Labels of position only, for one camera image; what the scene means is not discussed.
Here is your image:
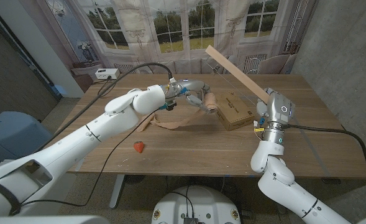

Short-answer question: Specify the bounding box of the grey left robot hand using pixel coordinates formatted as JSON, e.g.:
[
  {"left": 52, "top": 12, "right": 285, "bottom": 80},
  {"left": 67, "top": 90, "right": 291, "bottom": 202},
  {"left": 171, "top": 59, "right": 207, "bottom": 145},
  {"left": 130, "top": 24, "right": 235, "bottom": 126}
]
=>
[{"left": 162, "top": 79, "right": 217, "bottom": 114}]

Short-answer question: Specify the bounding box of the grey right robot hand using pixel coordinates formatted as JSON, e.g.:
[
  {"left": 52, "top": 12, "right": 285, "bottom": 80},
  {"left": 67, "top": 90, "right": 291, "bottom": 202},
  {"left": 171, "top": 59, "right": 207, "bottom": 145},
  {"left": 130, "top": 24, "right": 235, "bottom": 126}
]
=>
[{"left": 256, "top": 87, "right": 296, "bottom": 128}]

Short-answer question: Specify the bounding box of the beige arm wrap bandage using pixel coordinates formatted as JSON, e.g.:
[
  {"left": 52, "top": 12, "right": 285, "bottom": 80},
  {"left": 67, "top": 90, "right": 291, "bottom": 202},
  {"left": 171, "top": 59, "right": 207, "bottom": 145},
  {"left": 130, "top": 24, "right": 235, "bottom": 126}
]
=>
[{"left": 135, "top": 92, "right": 218, "bottom": 133}]

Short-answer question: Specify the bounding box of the long wooden stick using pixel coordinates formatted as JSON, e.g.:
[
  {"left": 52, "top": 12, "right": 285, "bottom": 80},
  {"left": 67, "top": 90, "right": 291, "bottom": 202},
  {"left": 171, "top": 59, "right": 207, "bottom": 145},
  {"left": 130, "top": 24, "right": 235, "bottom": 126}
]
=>
[{"left": 204, "top": 45, "right": 271, "bottom": 106}]

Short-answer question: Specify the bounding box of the brown cardboard box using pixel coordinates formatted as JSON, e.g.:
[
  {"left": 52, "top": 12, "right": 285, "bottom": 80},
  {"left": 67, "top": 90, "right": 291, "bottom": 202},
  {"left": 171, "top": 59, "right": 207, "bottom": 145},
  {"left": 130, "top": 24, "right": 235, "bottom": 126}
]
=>
[{"left": 215, "top": 91, "right": 255, "bottom": 132}]

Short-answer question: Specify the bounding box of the white power strip box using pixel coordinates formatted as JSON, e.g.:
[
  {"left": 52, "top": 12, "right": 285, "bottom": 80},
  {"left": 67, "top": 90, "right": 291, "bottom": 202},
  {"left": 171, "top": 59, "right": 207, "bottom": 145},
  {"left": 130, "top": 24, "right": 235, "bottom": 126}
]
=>
[{"left": 94, "top": 68, "right": 121, "bottom": 80}]

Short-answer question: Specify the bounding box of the printed window backdrop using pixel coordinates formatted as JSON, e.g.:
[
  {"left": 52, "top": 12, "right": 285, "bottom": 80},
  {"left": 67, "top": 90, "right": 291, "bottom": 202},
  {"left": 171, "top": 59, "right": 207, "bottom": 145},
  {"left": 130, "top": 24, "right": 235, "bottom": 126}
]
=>
[{"left": 17, "top": 0, "right": 319, "bottom": 94}]

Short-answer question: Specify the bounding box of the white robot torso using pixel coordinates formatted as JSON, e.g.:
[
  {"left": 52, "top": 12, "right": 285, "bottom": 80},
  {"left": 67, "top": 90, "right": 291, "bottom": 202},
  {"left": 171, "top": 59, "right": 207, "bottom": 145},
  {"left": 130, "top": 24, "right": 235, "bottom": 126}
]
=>
[{"left": 151, "top": 185, "right": 242, "bottom": 224}]

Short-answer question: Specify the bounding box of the grey table leg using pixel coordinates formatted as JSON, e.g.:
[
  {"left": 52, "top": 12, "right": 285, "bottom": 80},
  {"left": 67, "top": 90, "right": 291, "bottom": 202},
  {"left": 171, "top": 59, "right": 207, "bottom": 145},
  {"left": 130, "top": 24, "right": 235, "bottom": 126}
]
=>
[{"left": 109, "top": 174, "right": 125, "bottom": 209}]

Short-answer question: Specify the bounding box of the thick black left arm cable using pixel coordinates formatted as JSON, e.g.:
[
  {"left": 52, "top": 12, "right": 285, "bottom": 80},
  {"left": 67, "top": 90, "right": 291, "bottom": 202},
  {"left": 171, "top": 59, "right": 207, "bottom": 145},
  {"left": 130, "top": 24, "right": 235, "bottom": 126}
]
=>
[{"left": 33, "top": 62, "right": 175, "bottom": 154}]

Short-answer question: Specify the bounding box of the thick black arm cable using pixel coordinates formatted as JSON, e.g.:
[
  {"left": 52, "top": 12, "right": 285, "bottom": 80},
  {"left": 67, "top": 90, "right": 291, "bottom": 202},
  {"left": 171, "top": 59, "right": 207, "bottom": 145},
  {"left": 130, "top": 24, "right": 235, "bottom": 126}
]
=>
[
  {"left": 282, "top": 123, "right": 366, "bottom": 198},
  {"left": 33, "top": 62, "right": 175, "bottom": 154}
]

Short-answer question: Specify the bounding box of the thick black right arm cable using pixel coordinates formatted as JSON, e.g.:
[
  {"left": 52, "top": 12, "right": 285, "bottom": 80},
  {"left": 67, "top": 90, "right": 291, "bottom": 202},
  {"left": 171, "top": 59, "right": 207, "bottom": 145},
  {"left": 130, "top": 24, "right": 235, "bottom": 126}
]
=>
[{"left": 282, "top": 123, "right": 366, "bottom": 198}]

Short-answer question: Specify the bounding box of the black power strip cable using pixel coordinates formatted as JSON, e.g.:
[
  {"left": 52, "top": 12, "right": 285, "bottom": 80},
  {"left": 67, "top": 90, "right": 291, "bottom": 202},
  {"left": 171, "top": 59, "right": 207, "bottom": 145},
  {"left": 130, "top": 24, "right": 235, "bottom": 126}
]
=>
[{"left": 91, "top": 76, "right": 117, "bottom": 99}]

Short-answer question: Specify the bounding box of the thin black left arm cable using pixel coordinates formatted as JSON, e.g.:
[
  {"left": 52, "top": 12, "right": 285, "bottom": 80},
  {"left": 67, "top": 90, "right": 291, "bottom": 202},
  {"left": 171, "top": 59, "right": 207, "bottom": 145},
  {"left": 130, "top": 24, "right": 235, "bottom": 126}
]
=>
[{"left": 20, "top": 108, "right": 160, "bottom": 208}]

